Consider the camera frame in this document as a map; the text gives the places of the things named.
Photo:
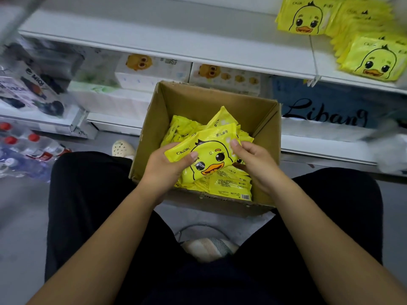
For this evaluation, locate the person's left forearm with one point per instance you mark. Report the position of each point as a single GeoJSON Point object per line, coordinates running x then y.
{"type": "Point", "coordinates": [102, 251]}

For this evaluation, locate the MIQI boxes with fruit print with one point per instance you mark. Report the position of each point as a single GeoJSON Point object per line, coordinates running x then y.
{"type": "Point", "coordinates": [28, 85]}

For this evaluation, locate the person's right forearm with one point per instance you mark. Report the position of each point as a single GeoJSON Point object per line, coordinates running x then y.
{"type": "Point", "coordinates": [337, 244]}

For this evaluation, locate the person's left hand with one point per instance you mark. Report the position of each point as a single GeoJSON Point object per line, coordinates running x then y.
{"type": "Point", "coordinates": [162, 174]}

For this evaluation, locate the person's left cream clog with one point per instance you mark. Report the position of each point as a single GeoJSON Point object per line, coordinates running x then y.
{"type": "Point", "coordinates": [123, 149]}

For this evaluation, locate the yellow duck packets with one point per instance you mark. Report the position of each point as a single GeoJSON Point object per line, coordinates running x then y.
{"type": "Point", "coordinates": [229, 184]}
{"type": "Point", "coordinates": [378, 60]}

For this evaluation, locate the person's right hand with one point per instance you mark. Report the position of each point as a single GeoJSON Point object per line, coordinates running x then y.
{"type": "Point", "coordinates": [261, 168]}

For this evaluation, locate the green white tissue pack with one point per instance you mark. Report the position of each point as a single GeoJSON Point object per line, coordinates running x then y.
{"type": "Point", "coordinates": [95, 73]}

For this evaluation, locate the pack of red-capped bottles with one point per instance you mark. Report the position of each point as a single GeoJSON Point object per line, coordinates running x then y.
{"type": "Point", "coordinates": [32, 152]}

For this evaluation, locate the brown cardboard box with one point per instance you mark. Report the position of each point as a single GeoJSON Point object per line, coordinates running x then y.
{"type": "Point", "coordinates": [191, 98]}

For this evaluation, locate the white metal shelf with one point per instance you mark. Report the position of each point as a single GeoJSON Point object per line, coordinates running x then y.
{"type": "Point", "coordinates": [159, 28]}

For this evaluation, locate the person's black trousers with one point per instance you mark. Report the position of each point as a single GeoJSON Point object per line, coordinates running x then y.
{"type": "Point", "coordinates": [82, 212]}

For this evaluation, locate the metal frame stool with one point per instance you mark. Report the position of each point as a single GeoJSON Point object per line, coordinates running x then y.
{"type": "Point", "coordinates": [207, 247]}

